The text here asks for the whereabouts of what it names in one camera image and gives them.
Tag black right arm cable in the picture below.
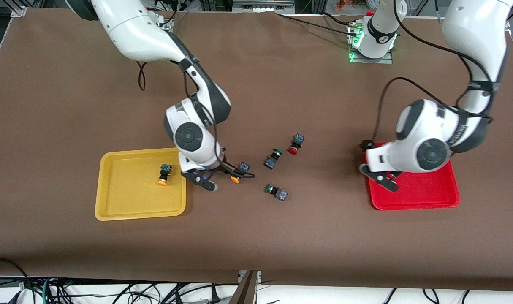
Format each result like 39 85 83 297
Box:
137 55 224 167

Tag yellow plastic tray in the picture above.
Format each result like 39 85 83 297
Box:
95 147 187 221

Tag grey metal rail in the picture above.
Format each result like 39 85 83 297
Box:
232 0 295 13

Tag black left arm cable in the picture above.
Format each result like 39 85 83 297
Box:
371 0 493 145

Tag yellow push button switch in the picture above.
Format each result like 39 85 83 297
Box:
156 164 173 186
230 162 250 184

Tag black cable to arm base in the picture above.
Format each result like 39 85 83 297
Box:
275 12 359 38

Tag red plastic tray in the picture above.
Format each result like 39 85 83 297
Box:
364 142 461 211

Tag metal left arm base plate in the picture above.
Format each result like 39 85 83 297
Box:
348 23 394 65

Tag green push button switch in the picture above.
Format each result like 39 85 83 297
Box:
266 184 288 202
264 149 283 170

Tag tangled black floor cables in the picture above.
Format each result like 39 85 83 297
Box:
0 257 240 304

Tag grey metal table leg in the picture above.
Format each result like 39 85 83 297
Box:
229 270 261 304

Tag brown table cover sheet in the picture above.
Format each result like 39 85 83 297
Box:
0 8 513 292

